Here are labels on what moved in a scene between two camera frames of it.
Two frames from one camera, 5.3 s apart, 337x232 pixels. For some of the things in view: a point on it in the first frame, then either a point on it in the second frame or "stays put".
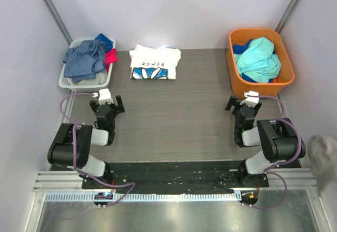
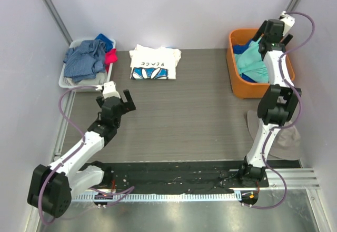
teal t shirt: x=259 y=62 stays put
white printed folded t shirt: x=157 y=63 stays put
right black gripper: x=235 y=106 → x=288 y=39
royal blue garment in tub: x=241 y=48 stays put
